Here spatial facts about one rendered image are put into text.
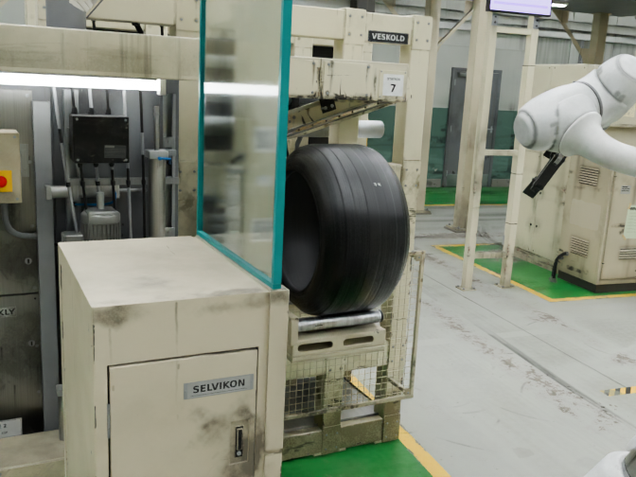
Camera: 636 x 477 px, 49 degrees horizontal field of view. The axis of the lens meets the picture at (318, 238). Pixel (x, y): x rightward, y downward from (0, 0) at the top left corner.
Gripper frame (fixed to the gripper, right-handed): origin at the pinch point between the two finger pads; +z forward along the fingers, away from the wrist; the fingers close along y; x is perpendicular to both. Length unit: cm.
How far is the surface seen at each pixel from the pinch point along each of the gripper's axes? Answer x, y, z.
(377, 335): -10, 24, 88
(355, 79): -66, -47, 63
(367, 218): -33, 8, 50
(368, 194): -37, 1, 49
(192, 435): -35, 98, 9
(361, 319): -18, 23, 85
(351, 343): -16, 30, 91
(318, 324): -29, 35, 81
